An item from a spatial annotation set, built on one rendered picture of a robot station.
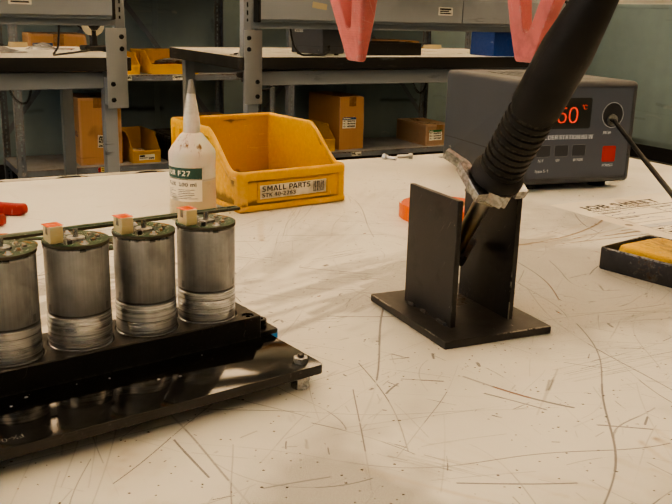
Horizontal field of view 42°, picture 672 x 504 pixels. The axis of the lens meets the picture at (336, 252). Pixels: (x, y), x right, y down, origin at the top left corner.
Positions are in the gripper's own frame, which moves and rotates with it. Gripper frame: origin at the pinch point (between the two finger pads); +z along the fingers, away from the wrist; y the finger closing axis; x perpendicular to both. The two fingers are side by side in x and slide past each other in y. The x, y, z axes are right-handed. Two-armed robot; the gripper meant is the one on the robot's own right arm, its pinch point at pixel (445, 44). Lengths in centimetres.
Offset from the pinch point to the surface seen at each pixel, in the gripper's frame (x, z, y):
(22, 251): 5.2, 7.3, 20.5
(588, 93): -22.7, 4.8, -29.0
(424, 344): 4.8, 13.4, 3.1
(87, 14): -226, 2, -21
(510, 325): 5.0, 13.0, -1.5
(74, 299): 5.1, 9.4, 18.8
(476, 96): -31.8, 5.9, -23.6
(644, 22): -413, -1, -411
